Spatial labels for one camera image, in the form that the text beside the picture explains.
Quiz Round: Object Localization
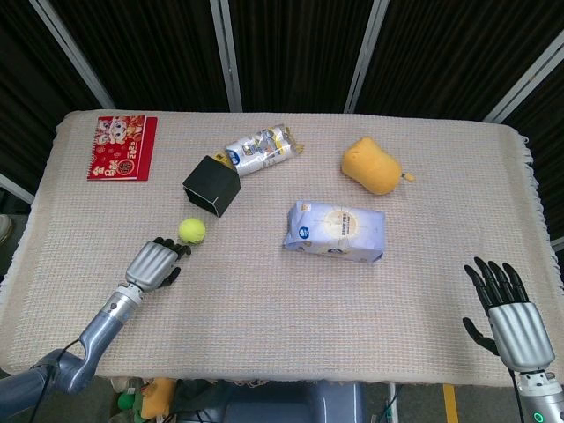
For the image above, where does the green toy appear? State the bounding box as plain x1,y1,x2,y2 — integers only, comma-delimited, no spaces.
116,390,137,413

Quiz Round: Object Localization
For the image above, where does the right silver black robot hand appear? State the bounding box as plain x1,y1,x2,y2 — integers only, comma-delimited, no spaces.
462,256,556,372

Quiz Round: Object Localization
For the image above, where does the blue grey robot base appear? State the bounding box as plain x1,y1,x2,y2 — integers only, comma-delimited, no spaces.
224,381,367,423

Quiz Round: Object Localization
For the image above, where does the orange yellow stuffed toy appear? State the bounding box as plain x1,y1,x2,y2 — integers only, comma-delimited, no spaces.
140,377,177,419

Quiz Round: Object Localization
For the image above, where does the white partition post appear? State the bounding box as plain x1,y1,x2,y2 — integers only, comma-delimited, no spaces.
0,173,35,205
343,0,391,115
209,0,243,113
482,28,564,124
28,0,116,110

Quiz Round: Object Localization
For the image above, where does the white yellow plastic snack pack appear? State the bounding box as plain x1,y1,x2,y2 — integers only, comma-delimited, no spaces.
212,123,306,178

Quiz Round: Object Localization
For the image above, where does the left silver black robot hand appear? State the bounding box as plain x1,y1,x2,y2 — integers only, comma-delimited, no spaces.
124,236,193,293

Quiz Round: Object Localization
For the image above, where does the yellow tennis ball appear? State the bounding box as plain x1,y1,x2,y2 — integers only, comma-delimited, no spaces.
177,217,207,246

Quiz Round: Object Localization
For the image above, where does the black open cardboard box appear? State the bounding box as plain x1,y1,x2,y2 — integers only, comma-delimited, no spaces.
182,154,242,219

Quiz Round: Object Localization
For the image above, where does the red spiral desk calendar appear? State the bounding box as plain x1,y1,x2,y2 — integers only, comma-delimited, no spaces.
86,115,159,182

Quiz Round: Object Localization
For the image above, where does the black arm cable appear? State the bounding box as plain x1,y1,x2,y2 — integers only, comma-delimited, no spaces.
508,368,526,423
28,337,87,423

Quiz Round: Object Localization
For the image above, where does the yellow plush toy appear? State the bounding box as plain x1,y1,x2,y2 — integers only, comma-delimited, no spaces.
340,136,416,197

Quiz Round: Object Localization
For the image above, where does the blue tissue pack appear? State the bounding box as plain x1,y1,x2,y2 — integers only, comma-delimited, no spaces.
282,200,387,264

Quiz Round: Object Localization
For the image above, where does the beige woven tablecloth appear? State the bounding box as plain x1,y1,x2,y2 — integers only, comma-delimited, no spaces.
0,109,564,389

